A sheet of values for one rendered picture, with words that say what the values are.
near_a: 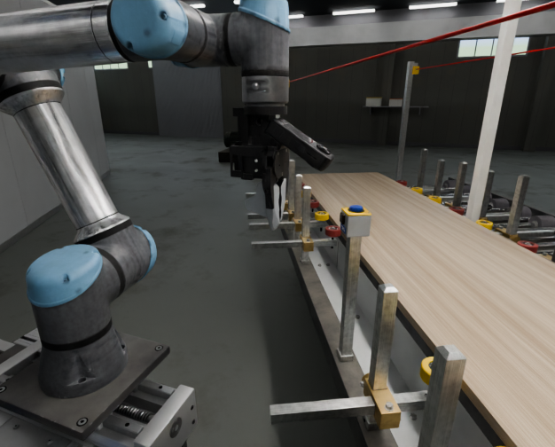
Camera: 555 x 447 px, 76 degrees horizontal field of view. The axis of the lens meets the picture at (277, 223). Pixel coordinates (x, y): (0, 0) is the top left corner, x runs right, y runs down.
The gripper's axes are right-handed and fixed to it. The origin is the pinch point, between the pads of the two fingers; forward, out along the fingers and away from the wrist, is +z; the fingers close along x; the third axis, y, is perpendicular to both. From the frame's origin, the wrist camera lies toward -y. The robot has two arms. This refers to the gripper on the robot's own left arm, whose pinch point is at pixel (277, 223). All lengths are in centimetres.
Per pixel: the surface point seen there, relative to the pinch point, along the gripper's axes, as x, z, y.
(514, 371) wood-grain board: -29, 42, -51
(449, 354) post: 2.5, 17.7, -30.6
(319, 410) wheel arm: -9, 50, -7
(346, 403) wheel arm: -13, 50, -13
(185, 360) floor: -93, 132, 95
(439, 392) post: 3.1, 25.1, -30.0
